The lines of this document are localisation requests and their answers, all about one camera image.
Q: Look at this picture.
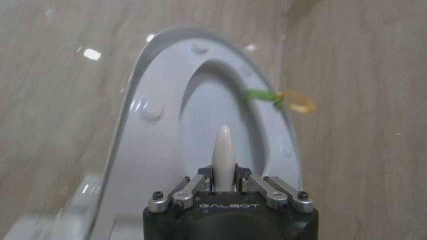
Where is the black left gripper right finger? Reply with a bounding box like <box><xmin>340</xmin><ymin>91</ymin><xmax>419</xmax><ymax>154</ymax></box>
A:
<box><xmin>233</xmin><ymin>163</ymin><xmax>316</xmax><ymax>214</ymax></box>

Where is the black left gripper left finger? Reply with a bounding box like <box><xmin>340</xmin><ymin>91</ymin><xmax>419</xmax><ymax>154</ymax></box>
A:
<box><xmin>148</xmin><ymin>166</ymin><xmax>214</xmax><ymax>213</ymax></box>

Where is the white toilet brush handle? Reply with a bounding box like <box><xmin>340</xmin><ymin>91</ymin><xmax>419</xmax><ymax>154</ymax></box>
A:
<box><xmin>209</xmin><ymin>124</ymin><xmax>234</xmax><ymax>193</ymax></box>

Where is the white toilet lid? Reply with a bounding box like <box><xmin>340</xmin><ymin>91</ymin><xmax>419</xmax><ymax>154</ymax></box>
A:
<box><xmin>181</xmin><ymin>80</ymin><xmax>268</xmax><ymax>177</ymax></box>

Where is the white ceramic toilet body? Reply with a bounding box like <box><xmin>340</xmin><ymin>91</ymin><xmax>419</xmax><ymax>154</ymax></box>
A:
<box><xmin>5</xmin><ymin>171</ymin><xmax>114</xmax><ymax>240</ymax></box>

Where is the yellow rubber loop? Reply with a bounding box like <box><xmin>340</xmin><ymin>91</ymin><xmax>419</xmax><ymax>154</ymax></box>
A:
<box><xmin>277</xmin><ymin>90</ymin><xmax>316</xmax><ymax>114</ymax></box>

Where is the white toilet seat ring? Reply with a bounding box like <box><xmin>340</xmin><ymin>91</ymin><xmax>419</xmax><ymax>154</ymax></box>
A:
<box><xmin>86</xmin><ymin>25</ymin><xmax>305</xmax><ymax>240</ymax></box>

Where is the green strap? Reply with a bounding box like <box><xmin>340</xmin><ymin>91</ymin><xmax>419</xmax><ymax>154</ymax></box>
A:
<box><xmin>242</xmin><ymin>88</ymin><xmax>285</xmax><ymax>109</ymax></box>

